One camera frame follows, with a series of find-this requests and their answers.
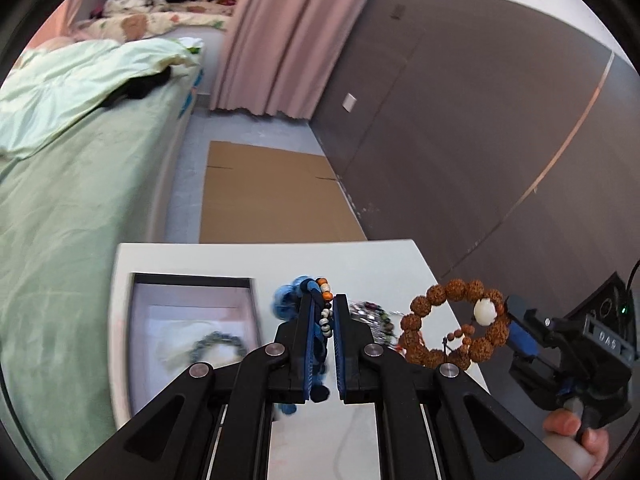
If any bear print blanket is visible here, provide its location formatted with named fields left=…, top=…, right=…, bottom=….
left=70, top=2, right=236, bottom=41

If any light green duvet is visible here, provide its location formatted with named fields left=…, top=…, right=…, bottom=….
left=0, top=37, right=201, bottom=161

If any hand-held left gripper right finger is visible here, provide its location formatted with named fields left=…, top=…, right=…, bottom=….
left=333, top=293, right=581, bottom=480

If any bed with green sheet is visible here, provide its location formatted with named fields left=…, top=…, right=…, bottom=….
left=0, top=40, right=207, bottom=480

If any multicolour bead bracelet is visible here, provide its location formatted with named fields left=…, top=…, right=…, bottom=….
left=350, top=301, right=406, bottom=351

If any person's right hand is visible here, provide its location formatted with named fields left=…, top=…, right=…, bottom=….
left=542, top=407, right=612, bottom=479

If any blue tassel bead bracelet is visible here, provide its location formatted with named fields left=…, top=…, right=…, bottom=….
left=270, top=275, right=335, bottom=416

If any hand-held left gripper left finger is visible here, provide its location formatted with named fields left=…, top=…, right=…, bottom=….
left=65, top=280, right=323, bottom=480

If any grey bead bracelet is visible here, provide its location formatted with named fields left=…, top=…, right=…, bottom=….
left=187, top=331, right=248, bottom=363

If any black jewelry box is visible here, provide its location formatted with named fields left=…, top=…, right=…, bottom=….
left=127, top=272, right=266, bottom=417

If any flat brown cardboard sheet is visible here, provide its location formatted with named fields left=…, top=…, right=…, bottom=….
left=199, top=140, right=368, bottom=245

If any pink pillow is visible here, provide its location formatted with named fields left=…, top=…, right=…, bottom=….
left=30, top=27, right=96, bottom=53

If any white bedside table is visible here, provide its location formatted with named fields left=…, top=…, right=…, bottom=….
left=111, top=241, right=501, bottom=480

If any white patterned plush blanket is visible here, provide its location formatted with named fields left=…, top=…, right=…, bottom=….
left=102, top=0, right=168, bottom=18

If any pink curtain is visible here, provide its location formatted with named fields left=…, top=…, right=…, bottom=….
left=209, top=0, right=388, bottom=121

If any brown seed bead bracelet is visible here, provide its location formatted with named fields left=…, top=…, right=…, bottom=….
left=398, top=278, right=512, bottom=372

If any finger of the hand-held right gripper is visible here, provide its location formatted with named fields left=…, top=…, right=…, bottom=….
left=509, top=354, right=567, bottom=412
left=505, top=295, right=549, bottom=357

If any black cloth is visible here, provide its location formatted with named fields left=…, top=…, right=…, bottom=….
left=102, top=69, right=172, bottom=108

